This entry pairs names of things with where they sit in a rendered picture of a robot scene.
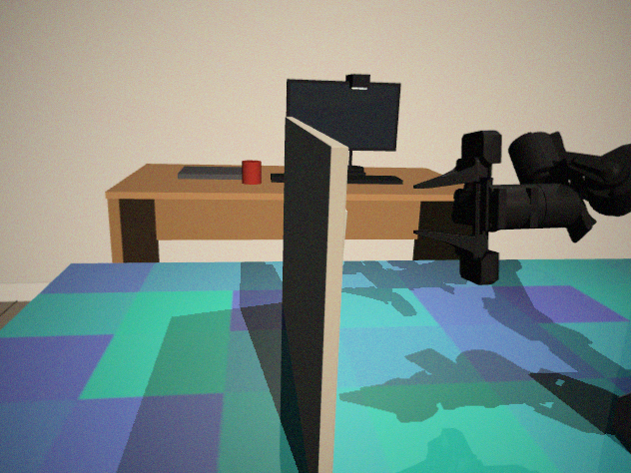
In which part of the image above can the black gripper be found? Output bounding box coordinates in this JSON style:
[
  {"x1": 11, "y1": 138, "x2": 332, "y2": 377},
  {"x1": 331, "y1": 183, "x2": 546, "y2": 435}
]
[{"x1": 413, "y1": 131, "x2": 546, "y2": 285}]

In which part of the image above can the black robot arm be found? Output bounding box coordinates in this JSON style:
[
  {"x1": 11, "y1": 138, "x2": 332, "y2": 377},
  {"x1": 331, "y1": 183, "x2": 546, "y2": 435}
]
[{"x1": 451, "y1": 131, "x2": 631, "y2": 242}]

